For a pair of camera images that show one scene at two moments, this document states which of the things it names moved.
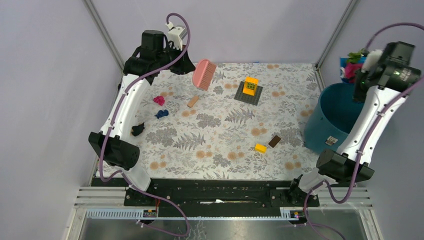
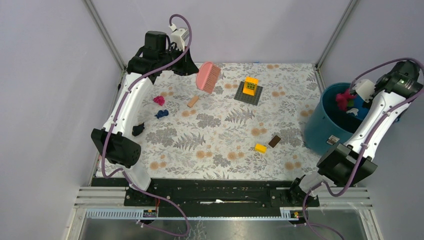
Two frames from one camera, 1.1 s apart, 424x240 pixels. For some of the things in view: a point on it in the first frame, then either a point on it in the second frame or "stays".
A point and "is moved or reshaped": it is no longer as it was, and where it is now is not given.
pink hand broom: (203, 74) is moved or reshaped
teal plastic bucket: (331, 117) stays
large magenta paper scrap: (350, 71) to (342, 99)
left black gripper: (184, 65) stays
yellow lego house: (250, 85) stays
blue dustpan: (345, 61) is moved or reshaped
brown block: (274, 141) stays
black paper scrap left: (137, 129) stays
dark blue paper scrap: (161, 113) stays
